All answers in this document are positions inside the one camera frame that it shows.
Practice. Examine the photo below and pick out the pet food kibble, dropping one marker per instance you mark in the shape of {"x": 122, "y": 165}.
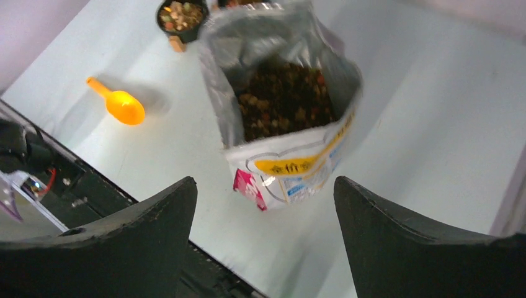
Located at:
{"x": 283, "y": 99}

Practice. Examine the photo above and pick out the pet food bag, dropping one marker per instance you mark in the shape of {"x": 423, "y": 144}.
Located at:
{"x": 278, "y": 171}

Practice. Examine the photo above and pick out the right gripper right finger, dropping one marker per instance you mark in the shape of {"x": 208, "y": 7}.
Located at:
{"x": 394, "y": 251}

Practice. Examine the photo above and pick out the black cat bowl fish print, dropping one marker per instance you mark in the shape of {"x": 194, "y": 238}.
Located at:
{"x": 181, "y": 21}

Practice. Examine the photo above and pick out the orange plastic scoop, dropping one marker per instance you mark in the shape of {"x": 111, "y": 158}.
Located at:
{"x": 120, "y": 104}

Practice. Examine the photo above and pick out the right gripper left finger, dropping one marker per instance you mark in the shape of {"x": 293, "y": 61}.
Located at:
{"x": 136, "y": 252}

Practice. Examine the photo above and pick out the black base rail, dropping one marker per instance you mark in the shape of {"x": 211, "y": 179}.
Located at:
{"x": 81, "y": 195}

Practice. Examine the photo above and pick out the black cat bowl paw print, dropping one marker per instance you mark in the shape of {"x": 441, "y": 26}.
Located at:
{"x": 233, "y": 3}

